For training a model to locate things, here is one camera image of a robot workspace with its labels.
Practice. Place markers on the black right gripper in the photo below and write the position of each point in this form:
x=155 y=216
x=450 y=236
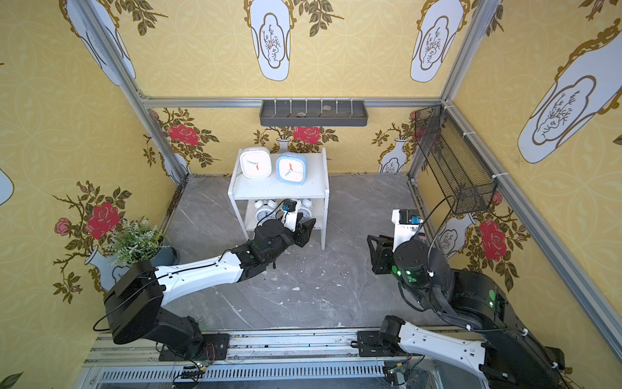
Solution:
x=381 y=253

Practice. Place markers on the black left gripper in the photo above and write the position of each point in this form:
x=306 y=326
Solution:
x=301 y=231

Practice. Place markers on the white twin-bell clock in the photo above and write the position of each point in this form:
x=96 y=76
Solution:
x=265 y=209
x=305 y=208

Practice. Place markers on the blue square alarm clock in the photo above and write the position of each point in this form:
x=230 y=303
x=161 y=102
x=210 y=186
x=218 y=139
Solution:
x=291 y=168

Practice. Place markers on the white square alarm clock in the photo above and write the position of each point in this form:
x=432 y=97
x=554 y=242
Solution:
x=255 y=162

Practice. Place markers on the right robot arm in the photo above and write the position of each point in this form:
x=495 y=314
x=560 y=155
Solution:
x=508 y=355

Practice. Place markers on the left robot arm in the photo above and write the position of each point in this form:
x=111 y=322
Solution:
x=134 y=307

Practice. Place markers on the white two-tier shelf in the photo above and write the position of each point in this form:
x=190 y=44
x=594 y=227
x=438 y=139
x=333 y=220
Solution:
x=244 y=192

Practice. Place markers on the right circuit board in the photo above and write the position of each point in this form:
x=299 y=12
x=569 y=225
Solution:
x=396 y=373

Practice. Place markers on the circuit board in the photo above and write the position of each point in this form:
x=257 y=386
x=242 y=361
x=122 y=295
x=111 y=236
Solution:
x=396 y=373
x=192 y=373

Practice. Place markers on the potted green plant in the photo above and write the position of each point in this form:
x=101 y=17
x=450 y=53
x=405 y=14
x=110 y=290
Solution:
x=138 y=241

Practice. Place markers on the left circuit board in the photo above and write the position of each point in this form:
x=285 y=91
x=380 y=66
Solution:
x=192 y=373

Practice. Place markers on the black wire mesh basket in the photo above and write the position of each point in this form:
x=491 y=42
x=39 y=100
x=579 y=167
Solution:
x=460 y=172

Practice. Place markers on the grey wall tray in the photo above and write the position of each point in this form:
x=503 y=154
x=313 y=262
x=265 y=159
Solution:
x=304 y=112

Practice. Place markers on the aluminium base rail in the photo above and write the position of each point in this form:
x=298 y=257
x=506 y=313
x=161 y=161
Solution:
x=265 y=355

